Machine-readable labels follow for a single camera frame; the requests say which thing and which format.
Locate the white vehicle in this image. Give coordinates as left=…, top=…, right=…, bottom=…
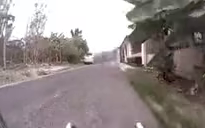
left=83, top=53, right=95, bottom=65

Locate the grey asphalt road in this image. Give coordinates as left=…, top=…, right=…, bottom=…
left=0, top=61, right=164, bottom=128

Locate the white building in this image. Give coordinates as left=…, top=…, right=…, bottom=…
left=118, top=34, right=161, bottom=67

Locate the row of trees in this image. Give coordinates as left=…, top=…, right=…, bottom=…
left=0, top=0, right=91, bottom=68

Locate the robot's own part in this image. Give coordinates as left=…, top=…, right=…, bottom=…
left=134, top=121, right=145, bottom=128
left=65, top=121, right=74, bottom=128

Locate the grass verge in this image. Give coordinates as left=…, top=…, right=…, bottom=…
left=118, top=63, right=205, bottom=128

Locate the large leafy tree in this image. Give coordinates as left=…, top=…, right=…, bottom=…
left=124, top=0, right=205, bottom=84

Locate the bare dirt verge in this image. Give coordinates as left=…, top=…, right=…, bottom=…
left=0, top=62, right=88, bottom=90

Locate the grey wall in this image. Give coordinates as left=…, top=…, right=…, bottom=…
left=172, top=46, right=205, bottom=81

